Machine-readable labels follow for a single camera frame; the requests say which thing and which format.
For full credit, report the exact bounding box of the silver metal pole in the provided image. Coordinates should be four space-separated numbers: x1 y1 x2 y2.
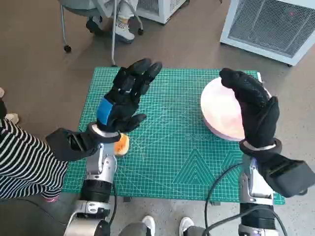
110 0 121 67

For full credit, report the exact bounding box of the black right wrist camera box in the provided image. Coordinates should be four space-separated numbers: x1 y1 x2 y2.
255 153 315 198

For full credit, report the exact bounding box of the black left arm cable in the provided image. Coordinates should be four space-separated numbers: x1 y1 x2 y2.
107 181 119 226

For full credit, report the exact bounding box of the small white mesh cabinet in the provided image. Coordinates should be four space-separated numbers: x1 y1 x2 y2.
134 0 190 25

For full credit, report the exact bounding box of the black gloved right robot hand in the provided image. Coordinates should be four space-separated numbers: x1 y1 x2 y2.
219 68 281 148

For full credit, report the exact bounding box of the large white mesh cabinet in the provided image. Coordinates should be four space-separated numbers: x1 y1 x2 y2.
220 0 315 66

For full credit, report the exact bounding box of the person in striped clothing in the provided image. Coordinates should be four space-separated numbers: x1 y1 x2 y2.
0 99 68 200

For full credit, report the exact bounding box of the standing person with white shoes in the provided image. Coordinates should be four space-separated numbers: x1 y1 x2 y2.
118 215 207 236

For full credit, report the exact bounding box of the grey office chair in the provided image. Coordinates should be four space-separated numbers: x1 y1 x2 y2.
59 0 145 53

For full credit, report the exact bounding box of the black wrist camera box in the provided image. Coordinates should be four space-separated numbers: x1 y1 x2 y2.
45 127 99 162
255 153 315 198

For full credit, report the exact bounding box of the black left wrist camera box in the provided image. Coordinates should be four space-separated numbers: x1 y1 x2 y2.
45 127 99 162

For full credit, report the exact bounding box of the pink bowl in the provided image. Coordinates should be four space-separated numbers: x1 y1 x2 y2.
200 76 247 141

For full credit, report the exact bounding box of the person's white shoe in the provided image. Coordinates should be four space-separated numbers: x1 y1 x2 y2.
4 113 19 123

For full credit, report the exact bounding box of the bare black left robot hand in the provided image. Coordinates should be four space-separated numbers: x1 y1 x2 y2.
95 58 163 134

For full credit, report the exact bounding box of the green cutting mat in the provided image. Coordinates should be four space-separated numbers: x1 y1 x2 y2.
63 66 286 205

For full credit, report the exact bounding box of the rectangular striped toy bread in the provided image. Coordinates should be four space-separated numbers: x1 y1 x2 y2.
114 134 130 157

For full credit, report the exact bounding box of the seated person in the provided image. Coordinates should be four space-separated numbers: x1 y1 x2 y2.
86 0 138 44

